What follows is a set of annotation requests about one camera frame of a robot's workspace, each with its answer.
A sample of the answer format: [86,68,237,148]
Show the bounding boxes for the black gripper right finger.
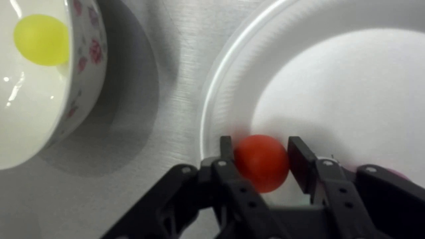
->
[287,136,425,239]

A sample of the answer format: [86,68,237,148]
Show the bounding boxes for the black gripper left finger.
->
[100,134,284,239]

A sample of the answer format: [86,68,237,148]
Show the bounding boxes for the red ball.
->
[233,134,291,194]

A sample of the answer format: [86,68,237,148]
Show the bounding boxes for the white floral bowl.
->
[0,0,109,173]

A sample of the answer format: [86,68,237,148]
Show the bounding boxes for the yellow ball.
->
[12,14,72,68]

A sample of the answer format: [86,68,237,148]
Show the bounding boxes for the white disposable plate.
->
[198,0,425,207]

